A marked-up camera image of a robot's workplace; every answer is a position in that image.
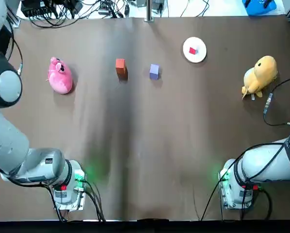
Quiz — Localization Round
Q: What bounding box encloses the orange plush toy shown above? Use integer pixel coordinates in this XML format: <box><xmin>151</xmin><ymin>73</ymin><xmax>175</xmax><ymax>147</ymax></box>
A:
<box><xmin>241</xmin><ymin>55</ymin><xmax>279</xmax><ymax>100</ymax></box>

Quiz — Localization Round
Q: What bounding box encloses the pink plush toy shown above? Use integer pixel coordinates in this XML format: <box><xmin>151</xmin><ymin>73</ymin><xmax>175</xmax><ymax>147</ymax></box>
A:
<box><xmin>47</xmin><ymin>57</ymin><xmax>74</xmax><ymax>95</ymax></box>

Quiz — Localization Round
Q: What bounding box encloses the purple foam block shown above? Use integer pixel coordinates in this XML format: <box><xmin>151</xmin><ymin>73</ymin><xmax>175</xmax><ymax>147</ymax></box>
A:
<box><xmin>149</xmin><ymin>64</ymin><xmax>160</xmax><ymax>81</ymax></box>

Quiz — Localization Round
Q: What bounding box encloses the black power adapter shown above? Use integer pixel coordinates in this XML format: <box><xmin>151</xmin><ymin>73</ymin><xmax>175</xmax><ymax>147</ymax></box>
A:
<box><xmin>68</xmin><ymin>0</ymin><xmax>84</xmax><ymax>16</ymax></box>

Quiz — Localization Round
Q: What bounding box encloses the black usb hub strip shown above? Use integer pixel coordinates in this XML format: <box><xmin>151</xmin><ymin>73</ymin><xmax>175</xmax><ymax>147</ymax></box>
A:
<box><xmin>98</xmin><ymin>1</ymin><xmax>117</xmax><ymax>16</ymax></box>

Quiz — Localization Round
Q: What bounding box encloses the blue plastic tray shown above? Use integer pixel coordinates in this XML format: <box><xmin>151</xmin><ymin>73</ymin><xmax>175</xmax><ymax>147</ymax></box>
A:
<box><xmin>241</xmin><ymin>0</ymin><xmax>277</xmax><ymax>17</ymax></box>

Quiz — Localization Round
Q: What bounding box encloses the white round plate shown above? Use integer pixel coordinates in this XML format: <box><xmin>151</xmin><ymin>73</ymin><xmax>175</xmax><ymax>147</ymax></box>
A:
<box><xmin>182</xmin><ymin>36</ymin><xmax>208</xmax><ymax>64</ymax></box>

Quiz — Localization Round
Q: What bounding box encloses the black cable with silver connector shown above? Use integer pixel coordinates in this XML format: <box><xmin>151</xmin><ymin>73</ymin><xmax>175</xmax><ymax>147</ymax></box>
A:
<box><xmin>7</xmin><ymin>21</ymin><xmax>24</xmax><ymax>76</ymax></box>
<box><xmin>263</xmin><ymin>72</ymin><xmax>290</xmax><ymax>127</ymax></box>

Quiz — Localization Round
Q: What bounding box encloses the orange foam block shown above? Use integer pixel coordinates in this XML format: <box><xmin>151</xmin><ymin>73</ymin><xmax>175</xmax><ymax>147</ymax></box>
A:
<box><xmin>115</xmin><ymin>58</ymin><xmax>129</xmax><ymax>81</ymax></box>

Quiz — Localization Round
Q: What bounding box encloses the black hub box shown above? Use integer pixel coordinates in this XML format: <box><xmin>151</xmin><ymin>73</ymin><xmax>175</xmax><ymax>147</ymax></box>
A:
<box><xmin>20</xmin><ymin>0</ymin><xmax>61</xmax><ymax>18</ymax></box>

